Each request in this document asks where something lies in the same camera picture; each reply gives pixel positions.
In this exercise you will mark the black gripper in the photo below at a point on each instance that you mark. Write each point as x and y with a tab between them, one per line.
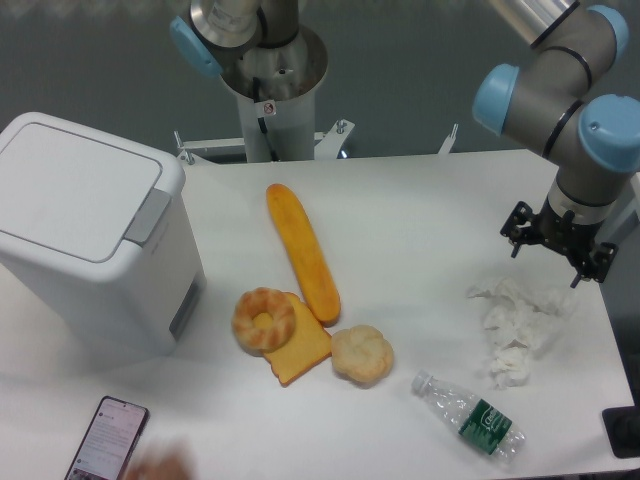
567	227

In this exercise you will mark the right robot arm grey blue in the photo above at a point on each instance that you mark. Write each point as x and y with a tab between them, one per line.
594	143

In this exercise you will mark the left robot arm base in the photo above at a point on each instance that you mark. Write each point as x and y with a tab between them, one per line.
260	49

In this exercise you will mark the white trash can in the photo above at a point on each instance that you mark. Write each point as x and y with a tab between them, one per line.
95	225

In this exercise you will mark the blurred human hand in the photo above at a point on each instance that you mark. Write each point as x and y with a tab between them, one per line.
162	461

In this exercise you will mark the crumpled white tissue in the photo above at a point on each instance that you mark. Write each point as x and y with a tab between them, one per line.
521	325

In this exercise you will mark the black object at table edge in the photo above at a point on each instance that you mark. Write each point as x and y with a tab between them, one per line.
622	427

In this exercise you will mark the clear plastic water bottle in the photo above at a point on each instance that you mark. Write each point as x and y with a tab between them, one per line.
480	424

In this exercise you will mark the round white bread roll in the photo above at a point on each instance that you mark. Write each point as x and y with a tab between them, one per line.
362	354

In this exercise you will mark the long orange baguette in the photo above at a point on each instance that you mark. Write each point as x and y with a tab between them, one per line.
304	252

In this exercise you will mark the toast slice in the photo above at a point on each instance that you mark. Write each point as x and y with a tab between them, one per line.
309	345

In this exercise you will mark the smartphone with lit screen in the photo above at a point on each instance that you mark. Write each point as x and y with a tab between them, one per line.
109	441

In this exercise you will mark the white metal mounting frame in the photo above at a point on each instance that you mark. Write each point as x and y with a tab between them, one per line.
327	145

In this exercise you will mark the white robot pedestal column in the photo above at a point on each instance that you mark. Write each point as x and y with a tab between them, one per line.
275	130

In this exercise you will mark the ring-shaped twisted bread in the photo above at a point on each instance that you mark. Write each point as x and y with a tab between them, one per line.
264	319

